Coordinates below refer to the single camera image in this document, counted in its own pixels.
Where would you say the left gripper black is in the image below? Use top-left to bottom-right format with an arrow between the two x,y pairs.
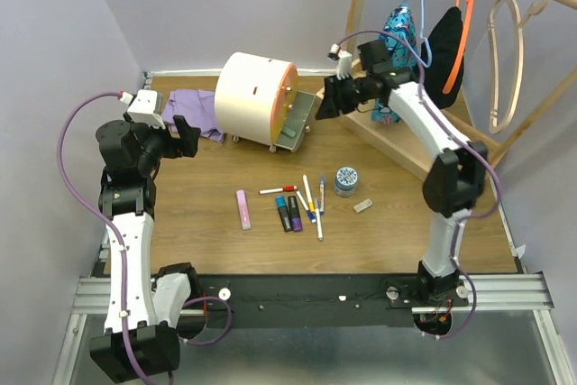
124,109 -> 201,174

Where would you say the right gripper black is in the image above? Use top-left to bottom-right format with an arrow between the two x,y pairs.
313,73 -> 371,121

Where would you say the round cream drawer organizer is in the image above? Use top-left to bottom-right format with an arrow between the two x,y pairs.
215,52 -> 316,153

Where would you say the white grey eraser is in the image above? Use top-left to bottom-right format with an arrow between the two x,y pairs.
353,198 -> 373,213

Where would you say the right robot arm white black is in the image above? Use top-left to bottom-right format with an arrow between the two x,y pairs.
316,39 -> 488,306

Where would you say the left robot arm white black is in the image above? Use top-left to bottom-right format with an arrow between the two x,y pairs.
89,115 -> 202,384

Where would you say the purple cloth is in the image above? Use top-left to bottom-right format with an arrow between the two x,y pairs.
161,89 -> 224,143

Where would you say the wooden clothes rack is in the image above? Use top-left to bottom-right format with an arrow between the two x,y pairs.
342,0 -> 576,179

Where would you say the blue patterned pen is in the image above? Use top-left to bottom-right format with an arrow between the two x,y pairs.
319,173 -> 325,215

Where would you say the round blue patterned tin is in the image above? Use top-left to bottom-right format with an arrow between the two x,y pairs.
334,166 -> 359,197

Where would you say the pink highlighter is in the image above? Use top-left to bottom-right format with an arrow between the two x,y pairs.
235,190 -> 252,231

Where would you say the red capped white marker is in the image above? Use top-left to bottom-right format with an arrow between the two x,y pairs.
259,185 -> 298,195

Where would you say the blue patterned garment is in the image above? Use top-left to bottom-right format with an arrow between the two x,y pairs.
371,2 -> 417,124

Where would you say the blue capped black highlighter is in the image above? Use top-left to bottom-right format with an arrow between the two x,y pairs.
275,195 -> 292,232

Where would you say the blue capped white marker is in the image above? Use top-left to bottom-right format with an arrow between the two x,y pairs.
296,189 -> 316,224

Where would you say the purple capped black highlighter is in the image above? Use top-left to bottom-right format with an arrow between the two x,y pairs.
288,196 -> 303,232

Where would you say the black garment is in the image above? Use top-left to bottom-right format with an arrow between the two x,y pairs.
425,6 -> 464,109

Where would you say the orange plastic hanger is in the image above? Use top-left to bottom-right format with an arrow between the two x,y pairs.
443,0 -> 475,95

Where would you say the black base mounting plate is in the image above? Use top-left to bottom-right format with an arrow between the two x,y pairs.
166,272 -> 470,341

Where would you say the beige wooden hanger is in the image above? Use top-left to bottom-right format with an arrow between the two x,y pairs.
485,0 -> 561,135

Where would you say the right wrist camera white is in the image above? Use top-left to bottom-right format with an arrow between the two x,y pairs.
327,44 -> 353,80

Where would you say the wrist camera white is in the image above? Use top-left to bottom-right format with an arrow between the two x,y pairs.
120,89 -> 166,129
327,44 -> 353,80

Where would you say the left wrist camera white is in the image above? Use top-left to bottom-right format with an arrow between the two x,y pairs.
120,89 -> 166,129

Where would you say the blue wire hanger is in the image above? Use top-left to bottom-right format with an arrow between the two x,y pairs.
404,0 -> 433,69

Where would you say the aluminium frame rail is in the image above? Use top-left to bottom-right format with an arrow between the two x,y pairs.
63,206 -> 553,383

